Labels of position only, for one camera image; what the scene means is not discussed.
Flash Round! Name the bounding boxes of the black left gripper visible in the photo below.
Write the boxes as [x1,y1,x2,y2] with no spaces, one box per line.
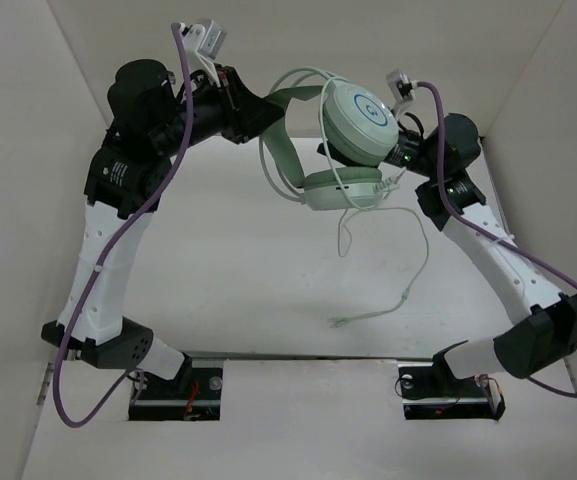
[153,62,285,157]

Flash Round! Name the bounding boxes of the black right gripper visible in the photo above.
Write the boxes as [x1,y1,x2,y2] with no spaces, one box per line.
[318,104,442,179]

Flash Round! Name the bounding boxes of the mint green headphones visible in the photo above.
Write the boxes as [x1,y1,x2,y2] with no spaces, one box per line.
[258,66,399,211]

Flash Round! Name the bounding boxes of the mint green headphone cable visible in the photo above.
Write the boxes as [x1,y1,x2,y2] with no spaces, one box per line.
[317,79,430,330]

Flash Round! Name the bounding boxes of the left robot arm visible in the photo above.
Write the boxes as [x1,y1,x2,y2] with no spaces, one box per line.
[41,59,284,397]

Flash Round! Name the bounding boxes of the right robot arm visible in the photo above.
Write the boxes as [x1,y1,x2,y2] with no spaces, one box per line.
[386,114,577,394]

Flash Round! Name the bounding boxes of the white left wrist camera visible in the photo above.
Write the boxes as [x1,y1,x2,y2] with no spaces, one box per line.
[179,18,227,62]

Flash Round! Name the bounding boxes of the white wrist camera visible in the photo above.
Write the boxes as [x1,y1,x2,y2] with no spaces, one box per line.
[386,69,417,115]
[179,18,227,62]

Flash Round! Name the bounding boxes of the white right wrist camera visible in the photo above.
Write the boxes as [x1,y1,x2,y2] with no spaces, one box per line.
[386,69,417,115]

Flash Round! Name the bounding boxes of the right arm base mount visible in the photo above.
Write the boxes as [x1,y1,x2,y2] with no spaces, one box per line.
[394,351,506,422]

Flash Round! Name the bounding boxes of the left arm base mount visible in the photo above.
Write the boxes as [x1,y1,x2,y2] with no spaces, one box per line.
[128,358,224,422]

